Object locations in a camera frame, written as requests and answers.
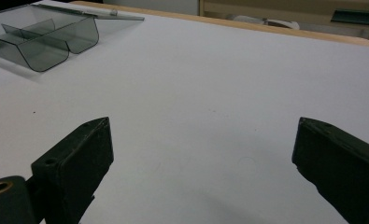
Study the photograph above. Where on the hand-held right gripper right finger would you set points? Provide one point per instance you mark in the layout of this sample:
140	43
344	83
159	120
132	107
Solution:
341	168

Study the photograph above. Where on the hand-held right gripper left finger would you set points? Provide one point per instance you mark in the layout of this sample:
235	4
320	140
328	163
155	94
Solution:
76	168

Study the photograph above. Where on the clear grey plastic organizer box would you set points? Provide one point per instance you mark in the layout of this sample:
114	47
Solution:
45	37

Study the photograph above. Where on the dark green flat object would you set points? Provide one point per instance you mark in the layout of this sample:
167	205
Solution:
356	17

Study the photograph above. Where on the white cloth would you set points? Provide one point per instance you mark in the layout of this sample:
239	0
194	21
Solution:
266	22

